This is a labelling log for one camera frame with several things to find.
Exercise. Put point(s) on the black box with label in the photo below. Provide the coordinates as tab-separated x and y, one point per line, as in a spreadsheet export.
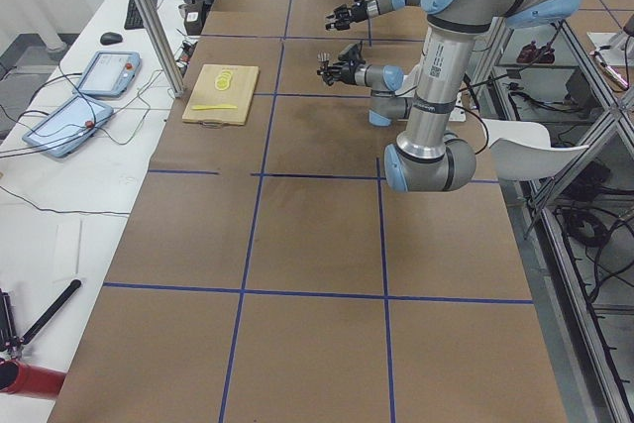
194	16

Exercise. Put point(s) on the blue teach pendant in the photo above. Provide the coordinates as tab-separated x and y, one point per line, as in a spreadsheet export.
69	126
109	74

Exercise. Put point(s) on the lemon slice one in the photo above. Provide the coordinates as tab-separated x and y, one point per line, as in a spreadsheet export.
221	86

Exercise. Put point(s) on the black computer mouse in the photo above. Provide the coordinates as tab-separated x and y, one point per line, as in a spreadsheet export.
111	38

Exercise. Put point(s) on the white chair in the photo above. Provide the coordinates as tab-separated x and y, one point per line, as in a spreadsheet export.
522	150

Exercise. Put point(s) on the aluminium frame post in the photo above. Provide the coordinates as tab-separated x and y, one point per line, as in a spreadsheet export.
161	46

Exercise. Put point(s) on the lemon slice two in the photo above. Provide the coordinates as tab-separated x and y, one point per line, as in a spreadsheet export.
224	79

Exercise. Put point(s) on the wooden cutting board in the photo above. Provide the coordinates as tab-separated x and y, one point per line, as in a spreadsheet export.
240	93

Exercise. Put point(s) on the near blue teach pendant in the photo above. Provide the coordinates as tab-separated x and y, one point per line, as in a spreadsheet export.
69	126

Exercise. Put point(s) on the red cylinder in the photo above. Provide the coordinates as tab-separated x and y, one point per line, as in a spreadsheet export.
26	380

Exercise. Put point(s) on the far blue teach pendant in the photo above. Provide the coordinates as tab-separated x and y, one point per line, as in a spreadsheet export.
109	74

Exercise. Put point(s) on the yellow plastic knife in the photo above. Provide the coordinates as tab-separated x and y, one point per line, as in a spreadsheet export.
220	106

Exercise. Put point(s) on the white foam strip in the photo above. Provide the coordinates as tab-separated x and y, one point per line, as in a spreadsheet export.
66	250

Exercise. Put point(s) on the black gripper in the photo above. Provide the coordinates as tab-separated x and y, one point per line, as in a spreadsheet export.
365	9
345	73

